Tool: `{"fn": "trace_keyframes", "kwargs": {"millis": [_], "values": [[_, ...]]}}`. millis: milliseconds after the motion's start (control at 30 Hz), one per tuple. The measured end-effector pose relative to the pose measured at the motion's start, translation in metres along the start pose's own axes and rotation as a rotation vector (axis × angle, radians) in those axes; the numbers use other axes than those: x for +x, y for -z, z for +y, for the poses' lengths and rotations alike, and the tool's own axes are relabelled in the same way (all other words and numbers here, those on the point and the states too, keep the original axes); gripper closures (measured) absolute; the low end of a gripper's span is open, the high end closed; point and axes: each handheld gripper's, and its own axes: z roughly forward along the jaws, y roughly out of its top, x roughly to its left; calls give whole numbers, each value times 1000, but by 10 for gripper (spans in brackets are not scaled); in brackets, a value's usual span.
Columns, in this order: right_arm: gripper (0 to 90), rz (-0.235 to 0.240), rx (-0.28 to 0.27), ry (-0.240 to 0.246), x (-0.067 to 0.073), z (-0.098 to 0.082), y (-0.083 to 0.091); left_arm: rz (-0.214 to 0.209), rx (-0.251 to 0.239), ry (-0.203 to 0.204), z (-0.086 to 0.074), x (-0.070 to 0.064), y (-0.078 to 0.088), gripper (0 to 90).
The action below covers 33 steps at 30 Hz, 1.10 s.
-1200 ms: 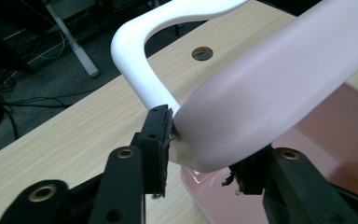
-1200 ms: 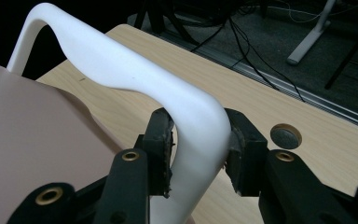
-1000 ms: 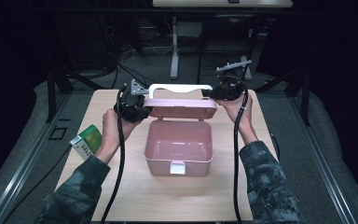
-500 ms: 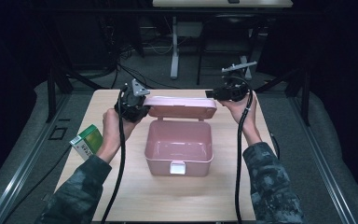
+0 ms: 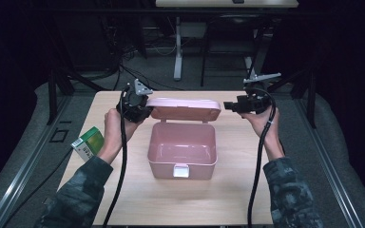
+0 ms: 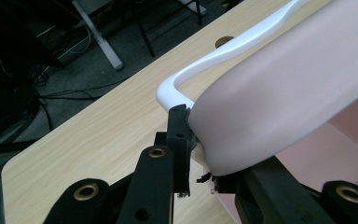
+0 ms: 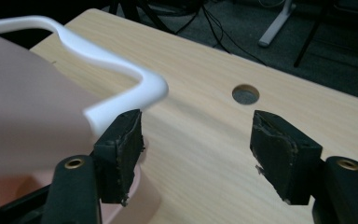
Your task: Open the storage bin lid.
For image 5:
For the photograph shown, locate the black metal stand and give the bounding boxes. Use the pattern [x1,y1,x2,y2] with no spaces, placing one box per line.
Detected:
[259,66,318,129]
[45,66,112,126]

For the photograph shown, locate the aluminium floor rail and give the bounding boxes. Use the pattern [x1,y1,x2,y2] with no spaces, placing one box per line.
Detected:
[292,97,365,228]
[0,94,74,228]

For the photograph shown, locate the person's left hand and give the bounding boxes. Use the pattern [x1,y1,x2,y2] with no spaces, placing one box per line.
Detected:
[103,107,141,152]

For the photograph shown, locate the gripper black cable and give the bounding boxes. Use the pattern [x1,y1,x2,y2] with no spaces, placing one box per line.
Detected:
[246,86,278,228]
[102,85,131,228]

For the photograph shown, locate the black floor cables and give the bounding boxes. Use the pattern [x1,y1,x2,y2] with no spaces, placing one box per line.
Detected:
[111,62,185,93]

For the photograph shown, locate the black floor socket frame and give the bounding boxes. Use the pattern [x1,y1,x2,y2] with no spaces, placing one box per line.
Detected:
[48,120,73,144]

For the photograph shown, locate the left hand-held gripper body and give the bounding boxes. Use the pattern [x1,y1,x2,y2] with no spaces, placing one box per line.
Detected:
[116,78,155,124]

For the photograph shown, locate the black chair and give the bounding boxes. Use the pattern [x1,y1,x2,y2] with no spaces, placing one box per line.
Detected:
[199,13,266,88]

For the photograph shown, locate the person's right hand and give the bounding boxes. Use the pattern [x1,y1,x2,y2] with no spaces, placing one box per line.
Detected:
[240,107,281,144]

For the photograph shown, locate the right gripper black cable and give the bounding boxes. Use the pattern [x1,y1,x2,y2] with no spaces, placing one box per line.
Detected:
[246,86,278,228]

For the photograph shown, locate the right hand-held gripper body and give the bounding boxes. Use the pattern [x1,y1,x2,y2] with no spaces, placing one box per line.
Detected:
[233,72,283,116]

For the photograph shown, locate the desk with white legs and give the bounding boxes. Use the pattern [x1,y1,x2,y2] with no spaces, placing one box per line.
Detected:
[154,0,300,83]

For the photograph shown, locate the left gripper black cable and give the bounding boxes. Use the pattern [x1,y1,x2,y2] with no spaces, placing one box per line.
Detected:
[102,85,131,228]

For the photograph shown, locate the thin black floor cable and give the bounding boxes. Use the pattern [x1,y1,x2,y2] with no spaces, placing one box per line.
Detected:
[0,147,75,228]

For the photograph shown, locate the green medicine box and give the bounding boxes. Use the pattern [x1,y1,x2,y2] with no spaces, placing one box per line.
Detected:
[70,125,106,163]

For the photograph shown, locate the pink storage box white handle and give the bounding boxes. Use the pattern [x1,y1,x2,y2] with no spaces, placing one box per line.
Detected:
[144,96,222,181]

